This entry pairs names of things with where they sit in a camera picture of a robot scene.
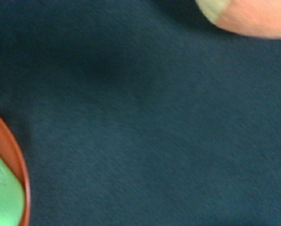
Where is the red plate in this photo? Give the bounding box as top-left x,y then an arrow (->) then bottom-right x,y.
0,118 -> 31,226

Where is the pink orange ball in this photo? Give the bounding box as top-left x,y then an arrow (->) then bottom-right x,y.
195,0 -> 281,39

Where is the green toy watering can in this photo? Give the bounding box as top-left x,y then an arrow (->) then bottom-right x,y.
0,158 -> 25,226

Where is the black tablecloth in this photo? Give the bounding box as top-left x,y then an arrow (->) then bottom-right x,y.
0,0 -> 281,226

